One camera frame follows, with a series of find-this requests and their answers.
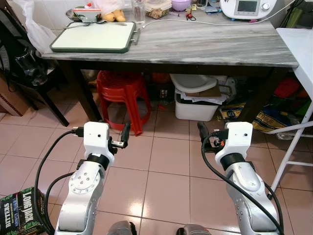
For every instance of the purple bowl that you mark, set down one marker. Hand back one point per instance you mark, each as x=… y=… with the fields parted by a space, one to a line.
x=180 y=5

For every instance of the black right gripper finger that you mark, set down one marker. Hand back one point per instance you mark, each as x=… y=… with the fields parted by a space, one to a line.
x=202 y=130

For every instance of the yellow food in bag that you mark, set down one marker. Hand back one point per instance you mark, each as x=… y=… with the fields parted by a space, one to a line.
x=115 y=16

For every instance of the clear drinking glass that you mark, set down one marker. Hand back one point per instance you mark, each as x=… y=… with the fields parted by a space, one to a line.
x=138 y=12

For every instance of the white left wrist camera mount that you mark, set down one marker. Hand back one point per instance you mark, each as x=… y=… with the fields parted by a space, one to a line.
x=97 y=137

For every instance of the metal spoon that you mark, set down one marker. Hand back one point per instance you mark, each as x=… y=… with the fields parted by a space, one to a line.
x=80 y=25

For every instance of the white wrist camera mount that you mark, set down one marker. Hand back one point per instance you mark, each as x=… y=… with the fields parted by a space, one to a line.
x=234 y=139
x=97 y=137

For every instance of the green printed carton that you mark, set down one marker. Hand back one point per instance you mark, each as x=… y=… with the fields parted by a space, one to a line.
x=19 y=213

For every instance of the clear food container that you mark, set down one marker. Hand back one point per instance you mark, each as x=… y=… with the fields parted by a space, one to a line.
x=157 y=11

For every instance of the white kitchen appliance with display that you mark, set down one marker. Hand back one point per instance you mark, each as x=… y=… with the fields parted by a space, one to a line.
x=247 y=9

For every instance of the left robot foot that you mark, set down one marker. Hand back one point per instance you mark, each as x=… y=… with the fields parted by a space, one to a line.
x=121 y=229

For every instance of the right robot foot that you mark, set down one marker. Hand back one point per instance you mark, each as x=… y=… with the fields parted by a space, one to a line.
x=194 y=230

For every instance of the yellow blue tissue pack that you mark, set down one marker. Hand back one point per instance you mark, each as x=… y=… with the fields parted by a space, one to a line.
x=264 y=117

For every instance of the red bag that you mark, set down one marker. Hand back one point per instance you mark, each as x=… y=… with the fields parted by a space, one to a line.
x=287 y=87

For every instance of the black chair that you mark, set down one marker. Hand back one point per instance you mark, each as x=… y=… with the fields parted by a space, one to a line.
x=19 y=63

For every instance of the metal bowl with packet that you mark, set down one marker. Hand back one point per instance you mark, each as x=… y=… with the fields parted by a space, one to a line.
x=87 y=14

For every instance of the white plastic bin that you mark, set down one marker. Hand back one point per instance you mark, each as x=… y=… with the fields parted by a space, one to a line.
x=195 y=110

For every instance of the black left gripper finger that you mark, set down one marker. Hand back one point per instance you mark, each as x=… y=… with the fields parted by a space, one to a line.
x=125 y=133

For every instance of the white tray green rim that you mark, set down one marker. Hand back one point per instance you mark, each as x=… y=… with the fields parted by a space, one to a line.
x=93 y=36

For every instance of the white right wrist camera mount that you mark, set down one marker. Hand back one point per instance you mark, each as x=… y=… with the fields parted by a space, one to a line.
x=234 y=139

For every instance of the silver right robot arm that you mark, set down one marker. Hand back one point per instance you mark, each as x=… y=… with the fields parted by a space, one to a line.
x=247 y=191

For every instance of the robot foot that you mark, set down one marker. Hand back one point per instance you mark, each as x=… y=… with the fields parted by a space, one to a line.
x=194 y=230
x=121 y=229

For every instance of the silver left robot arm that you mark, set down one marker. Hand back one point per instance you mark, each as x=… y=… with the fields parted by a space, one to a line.
x=83 y=191

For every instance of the white folding table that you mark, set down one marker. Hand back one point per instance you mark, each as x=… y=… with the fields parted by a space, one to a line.
x=296 y=44

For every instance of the white plastic bag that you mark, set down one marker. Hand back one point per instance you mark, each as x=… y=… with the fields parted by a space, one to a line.
x=36 y=32

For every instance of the grey marble dark-legged table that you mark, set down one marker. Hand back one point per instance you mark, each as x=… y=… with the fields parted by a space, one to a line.
x=195 y=44

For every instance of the brown cardboard box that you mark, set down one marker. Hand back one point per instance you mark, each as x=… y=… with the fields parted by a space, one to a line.
x=10 y=100

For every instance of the red plastic stool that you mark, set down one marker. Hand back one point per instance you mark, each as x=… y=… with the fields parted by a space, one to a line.
x=122 y=85

